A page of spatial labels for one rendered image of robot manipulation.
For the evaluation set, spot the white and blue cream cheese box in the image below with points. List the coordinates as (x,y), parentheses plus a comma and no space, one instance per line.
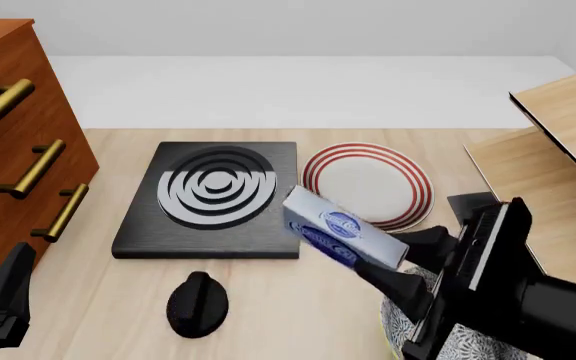
(338,225)

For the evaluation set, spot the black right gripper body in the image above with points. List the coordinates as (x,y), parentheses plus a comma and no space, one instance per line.
(488,255)

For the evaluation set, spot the red-brown wooden cabinet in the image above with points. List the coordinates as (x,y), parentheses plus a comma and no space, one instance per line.
(13,157)

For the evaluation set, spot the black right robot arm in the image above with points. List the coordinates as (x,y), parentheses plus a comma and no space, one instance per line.
(568,318)

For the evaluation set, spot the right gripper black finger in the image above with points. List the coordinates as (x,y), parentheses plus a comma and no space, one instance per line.
(433,245)
(403,292)

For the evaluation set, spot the round black stove knob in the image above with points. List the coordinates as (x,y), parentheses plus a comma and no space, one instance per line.
(197,305)

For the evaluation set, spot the pale wooden shelf unit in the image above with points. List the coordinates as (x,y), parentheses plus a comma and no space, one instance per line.
(558,168)

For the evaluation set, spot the flat black stove plate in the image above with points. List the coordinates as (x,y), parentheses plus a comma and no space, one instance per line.
(138,232)

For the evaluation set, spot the patterned grey and white bowl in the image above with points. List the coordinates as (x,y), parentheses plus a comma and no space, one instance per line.
(468,345)

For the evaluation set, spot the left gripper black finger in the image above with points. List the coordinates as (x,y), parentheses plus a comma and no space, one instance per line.
(15,281)

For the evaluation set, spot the small flat dark plate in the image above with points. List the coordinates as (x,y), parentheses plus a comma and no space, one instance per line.
(470,204)

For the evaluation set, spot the white plate with red rings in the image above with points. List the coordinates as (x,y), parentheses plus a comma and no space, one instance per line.
(368,180)

